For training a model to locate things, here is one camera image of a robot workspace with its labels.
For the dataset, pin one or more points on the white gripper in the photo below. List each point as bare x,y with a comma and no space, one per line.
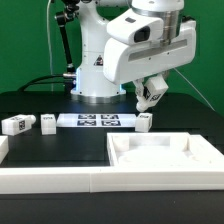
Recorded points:
123,63

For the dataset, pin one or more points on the white square table top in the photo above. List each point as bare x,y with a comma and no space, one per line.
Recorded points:
162,149

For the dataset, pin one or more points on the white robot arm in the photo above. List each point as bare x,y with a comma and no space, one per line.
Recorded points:
94,15

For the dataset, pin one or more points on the white U-shaped obstacle fence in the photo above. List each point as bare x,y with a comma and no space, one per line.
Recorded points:
109,178

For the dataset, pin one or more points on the white marker base plate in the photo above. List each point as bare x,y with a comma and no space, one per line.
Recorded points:
96,120

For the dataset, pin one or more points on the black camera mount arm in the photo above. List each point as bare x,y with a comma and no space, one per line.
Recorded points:
62,18

